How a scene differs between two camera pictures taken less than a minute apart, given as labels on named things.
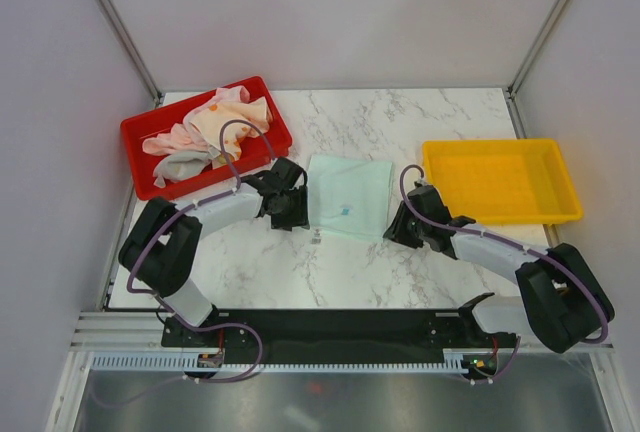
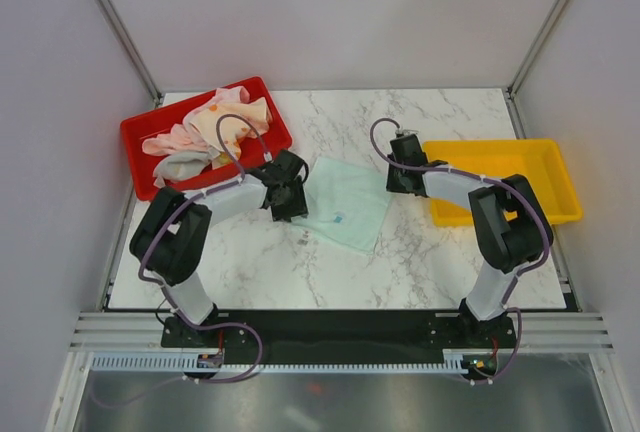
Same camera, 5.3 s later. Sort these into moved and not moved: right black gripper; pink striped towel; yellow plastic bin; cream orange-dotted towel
Moved: right black gripper
Not moved: cream orange-dotted towel; pink striped towel; yellow plastic bin
